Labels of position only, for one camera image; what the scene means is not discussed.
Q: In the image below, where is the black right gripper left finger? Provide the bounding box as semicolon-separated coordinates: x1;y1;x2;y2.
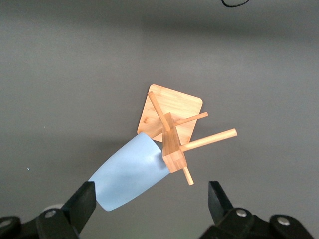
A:
36;181;97;239

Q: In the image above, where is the wooden cup rack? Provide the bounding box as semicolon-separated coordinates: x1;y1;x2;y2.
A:
136;84;238;186

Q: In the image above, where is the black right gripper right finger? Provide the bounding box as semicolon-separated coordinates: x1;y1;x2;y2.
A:
199;181;272;239

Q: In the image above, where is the thin black loose cable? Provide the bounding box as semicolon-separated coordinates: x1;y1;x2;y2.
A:
221;0;250;8

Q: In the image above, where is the light blue plastic cup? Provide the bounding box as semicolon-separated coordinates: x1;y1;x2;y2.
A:
88;131;170;212

